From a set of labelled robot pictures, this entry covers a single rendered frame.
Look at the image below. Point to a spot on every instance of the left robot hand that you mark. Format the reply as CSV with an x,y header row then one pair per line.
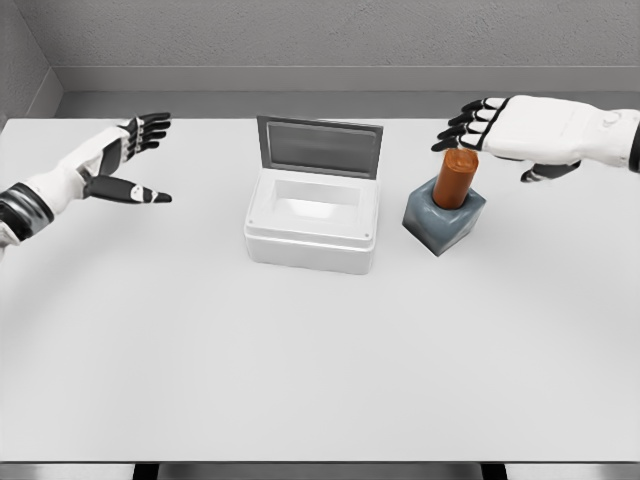
x,y
95,155

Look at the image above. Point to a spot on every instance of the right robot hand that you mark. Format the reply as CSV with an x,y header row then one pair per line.
x,y
530,131

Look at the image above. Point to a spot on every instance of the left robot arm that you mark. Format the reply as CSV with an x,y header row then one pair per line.
x,y
35,196

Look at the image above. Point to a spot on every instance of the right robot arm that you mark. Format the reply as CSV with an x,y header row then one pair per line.
x,y
617,137

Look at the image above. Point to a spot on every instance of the white box with hinged lid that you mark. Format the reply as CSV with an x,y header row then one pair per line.
x,y
314,200

